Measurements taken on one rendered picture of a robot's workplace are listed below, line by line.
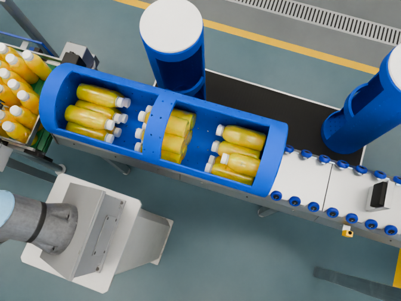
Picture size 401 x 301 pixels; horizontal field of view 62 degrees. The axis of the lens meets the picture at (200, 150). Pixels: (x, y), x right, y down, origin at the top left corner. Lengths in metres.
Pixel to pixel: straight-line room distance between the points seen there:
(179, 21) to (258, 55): 1.23
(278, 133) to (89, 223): 0.66
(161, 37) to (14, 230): 0.96
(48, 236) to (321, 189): 1.02
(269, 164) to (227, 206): 1.23
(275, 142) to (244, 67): 1.56
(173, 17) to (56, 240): 1.04
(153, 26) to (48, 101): 0.57
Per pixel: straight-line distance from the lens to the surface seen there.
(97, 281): 1.22
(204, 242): 2.31
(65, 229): 1.03
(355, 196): 1.51
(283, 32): 2.85
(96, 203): 0.98
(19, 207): 1.01
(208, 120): 1.38
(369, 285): 1.68
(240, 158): 1.21
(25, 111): 1.55
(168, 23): 1.58
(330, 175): 1.49
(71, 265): 1.00
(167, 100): 1.20
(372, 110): 1.80
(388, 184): 1.40
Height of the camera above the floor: 2.31
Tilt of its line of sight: 75 degrees down
